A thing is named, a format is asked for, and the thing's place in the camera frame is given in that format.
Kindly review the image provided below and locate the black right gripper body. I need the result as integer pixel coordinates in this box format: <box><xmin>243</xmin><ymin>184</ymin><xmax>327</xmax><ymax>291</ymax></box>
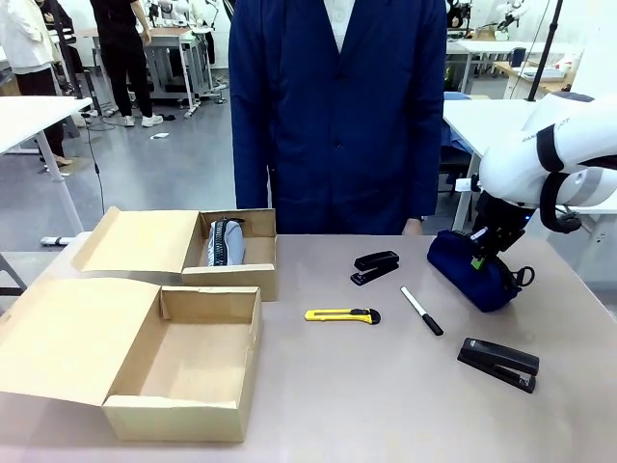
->
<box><xmin>471</xmin><ymin>191</ymin><xmax>527</xmax><ymax>256</ymax></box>

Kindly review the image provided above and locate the navy blue pencil case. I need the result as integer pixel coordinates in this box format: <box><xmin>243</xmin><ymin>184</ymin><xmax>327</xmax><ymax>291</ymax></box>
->
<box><xmin>426</xmin><ymin>229</ymin><xmax>536</xmax><ymax>313</ymax></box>

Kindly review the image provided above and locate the large black stapler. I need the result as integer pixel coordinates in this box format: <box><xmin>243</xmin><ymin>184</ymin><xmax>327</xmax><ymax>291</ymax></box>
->
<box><xmin>456</xmin><ymin>337</ymin><xmax>541</xmax><ymax>395</ymax></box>

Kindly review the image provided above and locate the small open cardboard box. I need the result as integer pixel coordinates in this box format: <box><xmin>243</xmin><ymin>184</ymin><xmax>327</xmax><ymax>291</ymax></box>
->
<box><xmin>71</xmin><ymin>205</ymin><xmax>280</xmax><ymax>303</ymax></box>

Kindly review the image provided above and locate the large open cardboard box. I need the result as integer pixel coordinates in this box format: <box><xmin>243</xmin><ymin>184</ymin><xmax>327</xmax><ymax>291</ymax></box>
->
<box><xmin>0</xmin><ymin>277</ymin><xmax>264</xmax><ymax>444</ymax></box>

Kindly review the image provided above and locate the white marker with black cap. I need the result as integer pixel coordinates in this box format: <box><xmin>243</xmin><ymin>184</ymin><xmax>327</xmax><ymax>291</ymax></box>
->
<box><xmin>400</xmin><ymin>286</ymin><xmax>444</xmax><ymax>338</ymax></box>

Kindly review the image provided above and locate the small black stapler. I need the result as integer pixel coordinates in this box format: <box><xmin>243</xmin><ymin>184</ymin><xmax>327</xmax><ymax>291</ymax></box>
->
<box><xmin>350</xmin><ymin>249</ymin><xmax>401</xmax><ymax>287</ymax></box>

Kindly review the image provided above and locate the wooden background table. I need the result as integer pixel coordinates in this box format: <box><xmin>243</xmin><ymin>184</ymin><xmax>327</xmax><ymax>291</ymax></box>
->
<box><xmin>493</xmin><ymin>60</ymin><xmax>576</xmax><ymax>100</ymax></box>

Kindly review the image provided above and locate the yellow utility knife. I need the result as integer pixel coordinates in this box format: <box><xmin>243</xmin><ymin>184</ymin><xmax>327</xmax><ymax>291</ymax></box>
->
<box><xmin>304</xmin><ymin>308</ymin><xmax>382</xmax><ymax>326</ymax></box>

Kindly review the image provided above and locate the black tripod pole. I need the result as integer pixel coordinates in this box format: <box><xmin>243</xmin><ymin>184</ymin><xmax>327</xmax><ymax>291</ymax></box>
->
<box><xmin>526</xmin><ymin>0</ymin><xmax>565</xmax><ymax>103</ymax></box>

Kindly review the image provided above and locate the person in navy coat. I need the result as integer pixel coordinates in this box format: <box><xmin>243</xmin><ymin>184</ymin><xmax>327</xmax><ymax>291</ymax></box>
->
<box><xmin>228</xmin><ymin>0</ymin><xmax>449</xmax><ymax>236</ymax></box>

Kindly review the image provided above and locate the grey zippered pencil case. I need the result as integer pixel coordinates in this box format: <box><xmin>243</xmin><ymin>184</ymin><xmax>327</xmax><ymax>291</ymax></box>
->
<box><xmin>205</xmin><ymin>217</ymin><xmax>248</xmax><ymax>268</ymax></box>

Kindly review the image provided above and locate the grey metal workbench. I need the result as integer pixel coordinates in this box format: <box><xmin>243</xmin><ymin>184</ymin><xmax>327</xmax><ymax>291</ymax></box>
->
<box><xmin>142</xmin><ymin>26</ymin><xmax>216</xmax><ymax>120</ymax></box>

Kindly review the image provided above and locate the person in black clothes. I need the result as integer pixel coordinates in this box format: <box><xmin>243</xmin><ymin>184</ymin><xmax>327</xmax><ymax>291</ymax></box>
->
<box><xmin>89</xmin><ymin>0</ymin><xmax>164</xmax><ymax>129</ymax></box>

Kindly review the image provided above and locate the white table with white legs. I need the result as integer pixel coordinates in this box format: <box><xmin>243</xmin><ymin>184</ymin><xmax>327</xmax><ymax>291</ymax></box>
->
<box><xmin>0</xmin><ymin>95</ymin><xmax>94</xmax><ymax>248</ymax></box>

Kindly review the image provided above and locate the person in white jacket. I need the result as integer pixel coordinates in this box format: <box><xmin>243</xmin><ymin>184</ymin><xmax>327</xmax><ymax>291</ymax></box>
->
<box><xmin>0</xmin><ymin>0</ymin><xmax>74</xmax><ymax>168</ymax></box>

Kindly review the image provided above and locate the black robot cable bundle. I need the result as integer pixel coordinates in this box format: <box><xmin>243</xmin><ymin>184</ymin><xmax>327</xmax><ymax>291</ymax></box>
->
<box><xmin>538</xmin><ymin>169</ymin><xmax>617</xmax><ymax>235</ymax></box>

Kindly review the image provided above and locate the thin black hanging cable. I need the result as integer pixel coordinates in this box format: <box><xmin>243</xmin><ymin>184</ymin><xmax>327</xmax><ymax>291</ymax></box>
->
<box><xmin>85</xmin><ymin>114</ymin><xmax>107</xmax><ymax>216</ymax></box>

